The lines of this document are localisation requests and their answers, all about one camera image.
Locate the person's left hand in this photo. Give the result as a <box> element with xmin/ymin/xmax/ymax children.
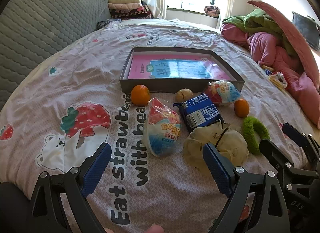
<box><xmin>103</xmin><ymin>224</ymin><xmax>165</xmax><ymax>233</ymax></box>

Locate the grey quilted headboard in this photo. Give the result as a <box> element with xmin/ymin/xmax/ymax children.
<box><xmin>0</xmin><ymin>0</ymin><xmax>112</xmax><ymax>113</ymax></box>

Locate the green blanket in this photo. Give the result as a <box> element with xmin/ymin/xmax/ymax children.
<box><xmin>222</xmin><ymin>8</ymin><xmax>300</xmax><ymax>55</ymax></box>

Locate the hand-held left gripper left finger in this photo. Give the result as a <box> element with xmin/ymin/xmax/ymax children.
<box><xmin>30</xmin><ymin>142</ymin><xmax>112</xmax><ymax>233</ymax></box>

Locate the pink quilt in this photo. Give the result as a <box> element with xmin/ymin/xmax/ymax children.
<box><xmin>220</xmin><ymin>23</ymin><xmax>320</xmax><ymax>128</ymax></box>

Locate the dark checkered folded blanket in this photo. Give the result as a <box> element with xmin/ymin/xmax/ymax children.
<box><xmin>110</xmin><ymin>6</ymin><xmax>154</xmax><ymax>19</ymax></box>

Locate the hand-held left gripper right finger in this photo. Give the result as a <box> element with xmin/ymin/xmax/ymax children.
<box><xmin>202</xmin><ymin>143</ymin><xmax>291</xmax><ymax>233</ymax></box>

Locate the peeled tangerine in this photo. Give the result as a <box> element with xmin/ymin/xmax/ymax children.
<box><xmin>176</xmin><ymin>89</ymin><xmax>194</xmax><ymax>103</ymax></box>

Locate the orange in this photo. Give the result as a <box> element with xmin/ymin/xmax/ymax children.
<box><xmin>234</xmin><ymin>98</ymin><xmax>250</xmax><ymax>118</ymax></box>
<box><xmin>131</xmin><ymin>84</ymin><xmax>151</xmax><ymax>106</ymax></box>

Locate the egg toy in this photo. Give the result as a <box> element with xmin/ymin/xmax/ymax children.
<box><xmin>203</xmin><ymin>80</ymin><xmax>242</xmax><ymax>107</ymax></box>
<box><xmin>142</xmin><ymin>97</ymin><xmax>182</xmax><ymax>157</ymax></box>

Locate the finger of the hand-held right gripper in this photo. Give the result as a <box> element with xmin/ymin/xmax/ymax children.
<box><xmin>259</xmin><ymin>138</ymin><xmax>320</xmax><ymax>233</ymax></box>
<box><xmin>282</xmin><ymin>122</ymin><xmax>320</xmax><ymax>171</ymax></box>

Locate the blue cookie packet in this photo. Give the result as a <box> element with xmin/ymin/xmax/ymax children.
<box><xmin>173</xmin><ymin>93</ymin><xmax>225</xmax><ymax>133</ymax></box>

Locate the blue patterned cloth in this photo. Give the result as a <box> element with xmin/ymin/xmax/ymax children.
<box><xmin>96</xmin><ymin>19</ymin><xmax>120</xmax><ymax>30</ymax></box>

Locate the pink folded blanket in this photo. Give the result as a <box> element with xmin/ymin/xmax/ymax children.
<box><xmin>108</xmin><ymin>3</ymin><xmax>142</xmax><ymax>10</ymax></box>

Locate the green fuzzy scrunchie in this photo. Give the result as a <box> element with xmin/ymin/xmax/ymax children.
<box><xmin>242</xmin><ymin>116</ymin><xmax>270</xmax><ymax>156</ymax></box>

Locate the patterned cloth bundle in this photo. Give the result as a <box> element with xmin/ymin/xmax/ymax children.
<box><xmin>204</xmin><ymin>6</ymin><xmax>220</xmax><ymax>17</ymax></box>

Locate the yellow wafer pack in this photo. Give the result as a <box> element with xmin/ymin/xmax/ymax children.
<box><xmin>269</xmin><ymin>75</ymin><xmax>285</xmax><ymax>91</ymax></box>

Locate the beige printed cloth scrunchie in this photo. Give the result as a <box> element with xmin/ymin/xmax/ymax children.
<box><xmin>183</xmin><ymin>120</ymin><xmax>249</xmax><ymax>171</ymax></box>

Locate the grey cardboard box tray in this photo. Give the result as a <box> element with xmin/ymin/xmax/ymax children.
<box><xmin>119</xmin><ymin>47</ymin><xmax>245</xmax><ymax>93</ymax></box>

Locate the strawberry printed bed sheet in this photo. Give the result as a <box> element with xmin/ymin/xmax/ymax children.
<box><xmin>0</xmin><ymin>19</ymin><xmax>320</xmax><ymax>233</ymax></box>

